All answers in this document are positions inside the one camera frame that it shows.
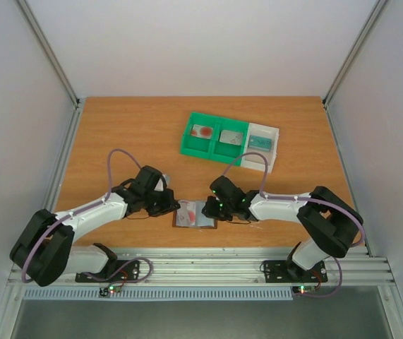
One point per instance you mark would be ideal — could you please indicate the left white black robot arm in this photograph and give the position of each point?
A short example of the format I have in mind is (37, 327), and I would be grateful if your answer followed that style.
(44, 251)

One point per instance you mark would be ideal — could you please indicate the brown leather card holder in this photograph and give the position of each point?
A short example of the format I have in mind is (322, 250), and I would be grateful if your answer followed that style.
(202, 222)

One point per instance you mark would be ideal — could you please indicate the green bin middle compartment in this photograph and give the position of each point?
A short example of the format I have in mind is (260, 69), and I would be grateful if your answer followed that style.
(222, 152)

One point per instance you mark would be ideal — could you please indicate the grey silver card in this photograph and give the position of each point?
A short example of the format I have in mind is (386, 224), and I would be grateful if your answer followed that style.
(230, 137)

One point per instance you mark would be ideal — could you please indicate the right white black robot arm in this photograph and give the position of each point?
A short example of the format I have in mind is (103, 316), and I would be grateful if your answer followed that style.
(332, 225)

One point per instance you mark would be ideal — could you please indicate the card with red circles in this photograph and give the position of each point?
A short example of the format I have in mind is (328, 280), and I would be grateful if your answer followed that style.
(200, 131)

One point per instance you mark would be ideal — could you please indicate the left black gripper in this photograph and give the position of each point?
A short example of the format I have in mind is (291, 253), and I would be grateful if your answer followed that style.
(169, 205)

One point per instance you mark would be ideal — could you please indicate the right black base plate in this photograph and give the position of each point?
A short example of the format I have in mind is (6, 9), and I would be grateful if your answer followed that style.
(276, 271)

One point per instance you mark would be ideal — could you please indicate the grey slotted cable duct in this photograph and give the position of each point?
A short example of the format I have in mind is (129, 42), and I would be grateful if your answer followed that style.
(159, 294)

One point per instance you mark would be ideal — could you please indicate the aluminium front rail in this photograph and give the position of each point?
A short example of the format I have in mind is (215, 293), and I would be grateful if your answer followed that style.
(228, 266)

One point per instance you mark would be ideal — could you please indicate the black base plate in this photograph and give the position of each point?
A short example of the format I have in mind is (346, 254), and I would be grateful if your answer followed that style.
(276, 271)
(113, 272)

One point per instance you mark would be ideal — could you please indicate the controller board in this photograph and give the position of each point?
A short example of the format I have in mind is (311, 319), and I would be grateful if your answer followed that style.
(111, 291)
(303, 289)

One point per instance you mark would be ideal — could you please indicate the teal card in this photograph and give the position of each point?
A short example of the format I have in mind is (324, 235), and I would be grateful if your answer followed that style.
(260, 143)

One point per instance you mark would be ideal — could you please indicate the right controller board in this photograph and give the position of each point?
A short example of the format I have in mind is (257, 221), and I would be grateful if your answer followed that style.
(303, 289)

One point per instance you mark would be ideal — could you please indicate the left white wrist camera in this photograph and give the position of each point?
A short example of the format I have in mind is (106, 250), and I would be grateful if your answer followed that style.
(162, 183)

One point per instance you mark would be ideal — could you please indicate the left aluminium frame post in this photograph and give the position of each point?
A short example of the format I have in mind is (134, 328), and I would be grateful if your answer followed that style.
(44, 44)

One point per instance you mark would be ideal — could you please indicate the right aluminium frame post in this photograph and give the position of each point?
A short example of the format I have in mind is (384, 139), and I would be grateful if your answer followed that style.
(356, 47)

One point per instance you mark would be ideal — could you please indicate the left controller board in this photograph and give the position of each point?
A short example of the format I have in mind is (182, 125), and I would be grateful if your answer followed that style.
(111, 291)

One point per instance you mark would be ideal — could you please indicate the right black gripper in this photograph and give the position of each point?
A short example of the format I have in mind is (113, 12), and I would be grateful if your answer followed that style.
(215, 209)

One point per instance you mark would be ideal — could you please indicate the aluminium frame post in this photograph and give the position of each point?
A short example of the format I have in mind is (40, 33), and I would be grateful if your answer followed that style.
(44, 44)
(356, 47)

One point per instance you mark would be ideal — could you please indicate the white plastic bin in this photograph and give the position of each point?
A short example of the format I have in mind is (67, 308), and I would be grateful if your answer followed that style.
(255, 158)

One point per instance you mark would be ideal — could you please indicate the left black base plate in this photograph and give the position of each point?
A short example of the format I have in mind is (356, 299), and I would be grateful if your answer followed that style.
(113, 272)

